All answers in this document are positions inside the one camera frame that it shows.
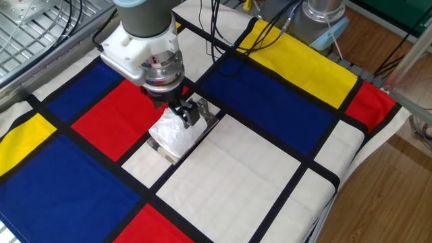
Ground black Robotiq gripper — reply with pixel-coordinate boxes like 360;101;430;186
143;82;203;130

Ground white toilet paper roll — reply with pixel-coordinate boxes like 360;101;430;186
148;107;209;159

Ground metal rectangular tray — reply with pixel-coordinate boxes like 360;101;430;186
146;97;220;166

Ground Mondrian pattern colour block tablecloth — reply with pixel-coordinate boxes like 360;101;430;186
0;0;412;243

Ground perforated metal plate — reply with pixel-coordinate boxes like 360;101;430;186
0;0;61;25

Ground green board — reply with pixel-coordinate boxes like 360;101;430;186
350;0;432;36

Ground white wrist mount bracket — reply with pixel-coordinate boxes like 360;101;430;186
99;25;180;87

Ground aluminium frame rail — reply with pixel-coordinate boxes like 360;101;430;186
0;5;119;114

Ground black cables on metal grid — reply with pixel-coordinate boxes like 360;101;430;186
50;0;84;48

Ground black cable with silver connector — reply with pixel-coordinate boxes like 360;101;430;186
236;0;306;57

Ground thin white cable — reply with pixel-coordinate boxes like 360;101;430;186
325;22;342;61

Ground black floor cables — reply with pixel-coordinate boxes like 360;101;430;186
373;32;418;78

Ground aluminium frame post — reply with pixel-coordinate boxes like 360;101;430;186
383;23;432;94

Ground grey cable bundle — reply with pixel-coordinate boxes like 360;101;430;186
410;107;432;151

